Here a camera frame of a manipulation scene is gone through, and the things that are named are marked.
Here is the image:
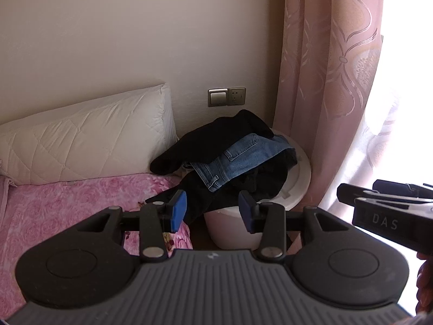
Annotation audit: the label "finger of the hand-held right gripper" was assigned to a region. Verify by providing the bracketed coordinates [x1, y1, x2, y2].
[337, 183, 433, 207]
[373, 179, 433, 199]

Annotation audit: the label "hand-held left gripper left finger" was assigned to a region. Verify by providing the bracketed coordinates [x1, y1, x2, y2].
[77, 190, 188, 263]

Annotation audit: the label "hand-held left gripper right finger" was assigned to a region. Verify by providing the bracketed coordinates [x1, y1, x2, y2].
[238, 190, 352, 261]

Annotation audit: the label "white laundry basket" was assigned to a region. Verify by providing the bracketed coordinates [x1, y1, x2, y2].
[203, 127, 312, 249]

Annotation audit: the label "person's right hand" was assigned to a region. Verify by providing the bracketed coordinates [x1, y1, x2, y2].
[417, 252, 433, 315]

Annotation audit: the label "black garment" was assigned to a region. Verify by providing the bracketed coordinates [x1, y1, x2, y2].
[145, 149, 299, 226]

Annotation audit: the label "blue jeans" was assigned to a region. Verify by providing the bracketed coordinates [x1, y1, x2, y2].
[189, 133, 298, 193]

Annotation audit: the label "cream quilted headboard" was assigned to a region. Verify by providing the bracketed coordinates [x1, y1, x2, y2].
[0, 82, 180, 187]

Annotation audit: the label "pink patterned curtain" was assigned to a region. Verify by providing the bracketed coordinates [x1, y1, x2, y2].
[272, 0, 433, 254]

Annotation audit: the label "pink floral blanket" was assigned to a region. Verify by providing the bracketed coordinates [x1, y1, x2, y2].
[0, 173, 193, 319]

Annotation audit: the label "metal wall socket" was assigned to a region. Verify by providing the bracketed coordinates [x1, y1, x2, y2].
[227, 87, 246, 106]

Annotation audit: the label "metal wall switch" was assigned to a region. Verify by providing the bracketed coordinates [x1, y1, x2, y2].
[208, 88, 229, 108]

